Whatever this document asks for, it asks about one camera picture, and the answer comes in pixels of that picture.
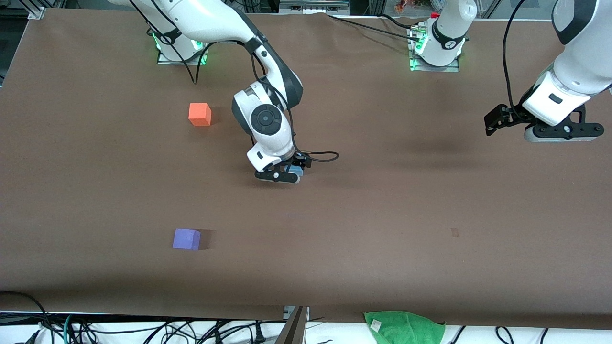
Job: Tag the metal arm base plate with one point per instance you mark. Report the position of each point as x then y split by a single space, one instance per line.
162 60
430 69

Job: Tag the silver equipment box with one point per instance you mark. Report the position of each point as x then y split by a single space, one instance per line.
313 7

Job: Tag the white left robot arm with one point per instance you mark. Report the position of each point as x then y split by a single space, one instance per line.
569 71

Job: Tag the metal corner bracket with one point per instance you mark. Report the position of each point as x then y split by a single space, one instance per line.
37 13

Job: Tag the aluminium frame post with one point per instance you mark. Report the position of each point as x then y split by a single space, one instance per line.
377 7

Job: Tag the grey metal post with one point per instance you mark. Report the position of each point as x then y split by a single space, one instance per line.
292 329

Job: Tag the purple foam block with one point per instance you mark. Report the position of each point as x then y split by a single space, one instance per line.
185 239

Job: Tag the colourful small items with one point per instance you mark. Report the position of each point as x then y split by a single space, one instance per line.
411 5

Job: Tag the blue foam block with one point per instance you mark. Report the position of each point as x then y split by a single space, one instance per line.
297 170

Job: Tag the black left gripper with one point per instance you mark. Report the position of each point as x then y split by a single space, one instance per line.
512 114

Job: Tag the orange foam block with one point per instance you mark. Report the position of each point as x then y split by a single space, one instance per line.
198 114

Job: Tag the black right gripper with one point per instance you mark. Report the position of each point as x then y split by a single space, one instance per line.
299 160

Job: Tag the brown table cover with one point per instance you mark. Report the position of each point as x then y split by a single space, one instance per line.
306 215

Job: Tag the green cloth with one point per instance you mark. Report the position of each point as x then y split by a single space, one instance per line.
406 329

